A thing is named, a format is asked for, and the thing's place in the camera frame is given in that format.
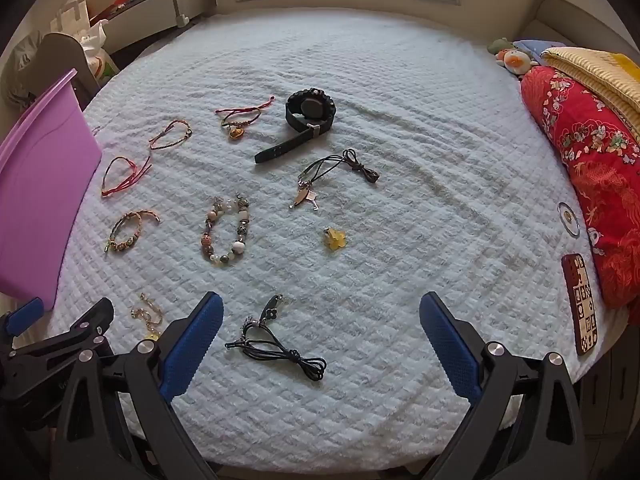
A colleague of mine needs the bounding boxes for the purple plastic tub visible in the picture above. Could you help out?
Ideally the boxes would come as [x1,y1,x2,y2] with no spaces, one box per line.
[0,69,103,311]

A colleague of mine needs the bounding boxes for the gold chain bracelet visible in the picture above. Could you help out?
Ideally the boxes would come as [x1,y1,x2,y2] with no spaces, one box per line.
[130,292,167,342]

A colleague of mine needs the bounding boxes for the white paper bag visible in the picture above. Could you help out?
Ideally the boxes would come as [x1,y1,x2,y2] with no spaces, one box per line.
[50,0,92,36]

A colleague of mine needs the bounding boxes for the large mixed bead bracelet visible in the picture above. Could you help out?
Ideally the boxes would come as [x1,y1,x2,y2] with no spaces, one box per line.
[201,196,251,269]

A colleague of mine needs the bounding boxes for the red floral pillow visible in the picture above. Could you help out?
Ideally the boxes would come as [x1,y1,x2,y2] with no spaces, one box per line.
[520,65,640,311]

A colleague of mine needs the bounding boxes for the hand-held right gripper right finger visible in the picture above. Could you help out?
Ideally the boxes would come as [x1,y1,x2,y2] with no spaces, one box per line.
[419,291,587,480]

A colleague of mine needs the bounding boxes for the red cord bracelet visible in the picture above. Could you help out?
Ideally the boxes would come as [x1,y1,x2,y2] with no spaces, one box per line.
[101,155,152,199]

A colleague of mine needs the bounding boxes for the white quilted blanket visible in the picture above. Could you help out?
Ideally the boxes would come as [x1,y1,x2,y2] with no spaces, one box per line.
[47,7,631,461]

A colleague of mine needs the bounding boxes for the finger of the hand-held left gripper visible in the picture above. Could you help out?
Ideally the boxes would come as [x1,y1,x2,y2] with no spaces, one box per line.
[0,297,45,356]
[0,297,116,397]

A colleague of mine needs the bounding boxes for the grey chair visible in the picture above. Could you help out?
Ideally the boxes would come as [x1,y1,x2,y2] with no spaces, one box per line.
[35,32,98,111]

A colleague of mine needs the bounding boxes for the small round silver-rimmed disc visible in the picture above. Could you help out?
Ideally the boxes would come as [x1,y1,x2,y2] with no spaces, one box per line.
[557,202,581,237]

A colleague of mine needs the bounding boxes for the phone in patterned case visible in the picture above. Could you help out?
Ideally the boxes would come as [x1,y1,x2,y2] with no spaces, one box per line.
[560,252,601,357]

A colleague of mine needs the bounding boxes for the braided bracelet with small beads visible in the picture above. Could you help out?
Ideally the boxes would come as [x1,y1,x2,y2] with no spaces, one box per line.
[104,210,162,256]

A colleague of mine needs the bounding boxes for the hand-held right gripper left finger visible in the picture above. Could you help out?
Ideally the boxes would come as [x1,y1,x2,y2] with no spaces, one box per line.
[52,291,224,480]

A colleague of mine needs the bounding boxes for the white duck plush toy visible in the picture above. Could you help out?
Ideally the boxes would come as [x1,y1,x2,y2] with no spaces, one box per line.
[496,49,540,78]

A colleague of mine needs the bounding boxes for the black cord feather pendant necklace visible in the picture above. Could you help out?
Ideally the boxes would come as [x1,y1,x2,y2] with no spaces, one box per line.
[289,148,380,211]

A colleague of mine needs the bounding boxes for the black cord flower pendant necklace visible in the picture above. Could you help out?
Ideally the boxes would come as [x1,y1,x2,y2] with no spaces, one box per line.
[224,294,327,384]

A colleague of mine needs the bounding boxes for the beige padded headboard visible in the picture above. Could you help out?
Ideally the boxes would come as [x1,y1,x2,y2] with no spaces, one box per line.
[520,0,640,68]

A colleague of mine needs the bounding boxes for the yellow flower charm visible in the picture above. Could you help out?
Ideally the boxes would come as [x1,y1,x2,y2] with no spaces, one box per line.
[322,227,349,252]

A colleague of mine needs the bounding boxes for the red string heart pendant bracelet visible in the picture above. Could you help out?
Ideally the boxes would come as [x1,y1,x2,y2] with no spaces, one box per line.
[215,96,277,142]

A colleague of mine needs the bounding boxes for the black wristwatch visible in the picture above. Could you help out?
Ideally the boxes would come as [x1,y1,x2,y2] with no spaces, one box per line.
[254,88,337,164]

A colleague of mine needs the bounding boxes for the yellow ribbed blanket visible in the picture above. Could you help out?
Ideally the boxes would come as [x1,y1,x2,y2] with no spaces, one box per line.
[541,46,640,128]

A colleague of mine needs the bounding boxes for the grey and white desk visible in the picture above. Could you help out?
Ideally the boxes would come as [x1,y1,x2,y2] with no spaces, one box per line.
[102,0,217,56]

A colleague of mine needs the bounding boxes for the blue pillow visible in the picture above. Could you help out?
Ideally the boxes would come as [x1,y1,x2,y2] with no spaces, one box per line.
[512,39,557,63]

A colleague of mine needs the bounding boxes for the thin multicolour braided bracelet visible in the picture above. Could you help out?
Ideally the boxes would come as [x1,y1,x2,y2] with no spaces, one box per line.
[149,119,194,151]

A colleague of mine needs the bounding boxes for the white plastic bag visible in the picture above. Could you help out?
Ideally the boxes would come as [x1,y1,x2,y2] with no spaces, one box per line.
[80,19,121,81]

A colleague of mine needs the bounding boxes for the grey checked shirt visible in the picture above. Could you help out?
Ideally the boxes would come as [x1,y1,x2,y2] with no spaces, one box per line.
[0,30,43,108]

